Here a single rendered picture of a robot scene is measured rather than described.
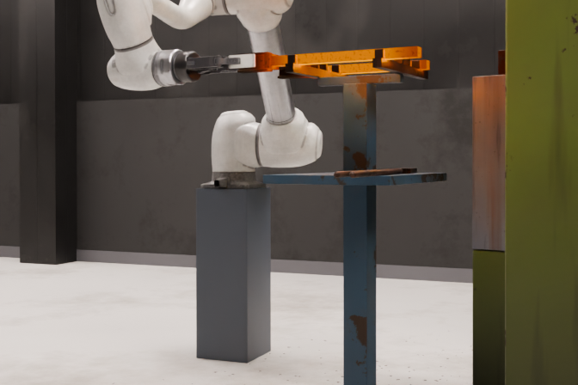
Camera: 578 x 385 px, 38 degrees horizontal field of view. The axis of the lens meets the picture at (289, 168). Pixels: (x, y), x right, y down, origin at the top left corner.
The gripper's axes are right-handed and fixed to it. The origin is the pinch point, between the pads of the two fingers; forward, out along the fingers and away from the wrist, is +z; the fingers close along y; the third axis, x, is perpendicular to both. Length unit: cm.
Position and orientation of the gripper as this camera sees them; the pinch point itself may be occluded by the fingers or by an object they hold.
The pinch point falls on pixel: (252, 62)
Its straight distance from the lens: 200.0
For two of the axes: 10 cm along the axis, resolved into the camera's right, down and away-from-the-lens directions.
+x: 0.0, -10.0, -0.1
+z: 8.8, 0.0, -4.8
